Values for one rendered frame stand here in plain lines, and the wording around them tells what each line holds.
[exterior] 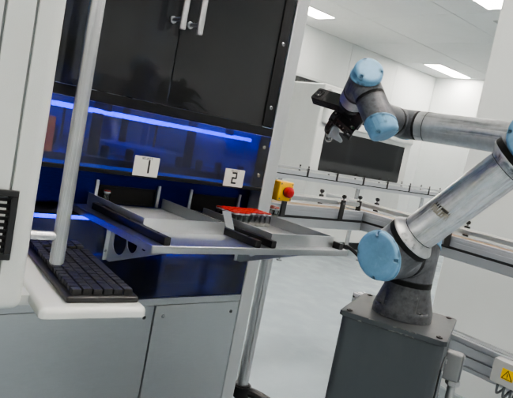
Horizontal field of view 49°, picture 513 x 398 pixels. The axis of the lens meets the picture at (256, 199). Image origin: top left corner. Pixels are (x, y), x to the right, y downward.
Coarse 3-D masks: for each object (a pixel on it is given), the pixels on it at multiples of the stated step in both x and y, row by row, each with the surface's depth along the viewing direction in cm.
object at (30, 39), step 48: (0, 0) 84; (48, 0) 87; (0, 48) 85; (48, 48) 89; (0, 96) 86; (48, 96) 90; (0, 144) 88; (0, 192) 88; (0, 240) 90; (0, 288) 92
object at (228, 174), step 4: (228, 168) 187; (228, 172) 188; (240, 172) 191; (244, 172) 192; (224, 176) 187; (228, 176) 188; (232, 176) 189; (240, 176) 191; (224, 180) 187; (228, 180) 188; (232, 180) 189; (236, 180) 191; (240, 180) 192; (224, 184) 188; (228, 184) 189; (232, 184) 190; (236, 184) 191; (240, 184) 192
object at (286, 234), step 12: (216, 216) 174; (252, 228) 161; (264, 228) 183; (276, 228) 188; (288, 228) 186; (300, 228) 182; (276, 240) 156; (288, 240) 159; (300, 240) 162; (312, 240) 165; (324, 240) 169
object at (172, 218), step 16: (112, 208) 154; (128, 208) 170; (144, 208) 176; (160, 208) 182; (176, 208) 176; (144, 224) 141; (160, 224) 144; (176, 224) 147; (192, 224) 150; (208, 224) 154; (224, 224) 158
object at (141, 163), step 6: (138, 156) 165; (144, 156) 166; (138, 162) 165; (144, 162) 166; (150, 162) 168; (156, 162) 169; (138, 168) 166; (144, 168) 167; (150, 168) 168; (156, 168) 169; (132, 174) 165; (138, 174) 166; (144, 174) 167; (150, 174) 169; (156, 174) 170
